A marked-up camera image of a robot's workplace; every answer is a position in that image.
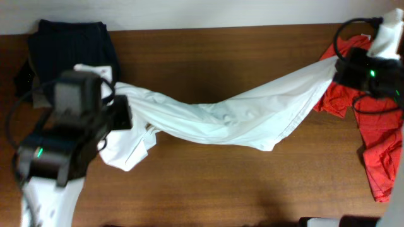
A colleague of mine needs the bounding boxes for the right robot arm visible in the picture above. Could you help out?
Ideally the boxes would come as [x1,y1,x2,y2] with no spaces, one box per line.
[314,44,403,226]

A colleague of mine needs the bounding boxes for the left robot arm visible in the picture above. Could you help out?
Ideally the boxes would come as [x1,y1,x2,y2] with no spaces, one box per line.
[12,71,132,226]

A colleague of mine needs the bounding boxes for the red t-shirt white lettering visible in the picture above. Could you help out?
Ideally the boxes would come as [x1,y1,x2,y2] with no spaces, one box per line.
[312,33,404,203]

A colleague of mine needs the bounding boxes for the grey folded garment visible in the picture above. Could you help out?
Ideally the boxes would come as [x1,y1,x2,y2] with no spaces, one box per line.
[27,52,54,109]

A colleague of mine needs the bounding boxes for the dark navy folded garment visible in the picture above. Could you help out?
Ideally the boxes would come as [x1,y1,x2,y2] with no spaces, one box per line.
[27,20,121,83]

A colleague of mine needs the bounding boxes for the black folded garment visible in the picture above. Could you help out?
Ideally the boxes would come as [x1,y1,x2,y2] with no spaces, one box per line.
[13,60,35,98]

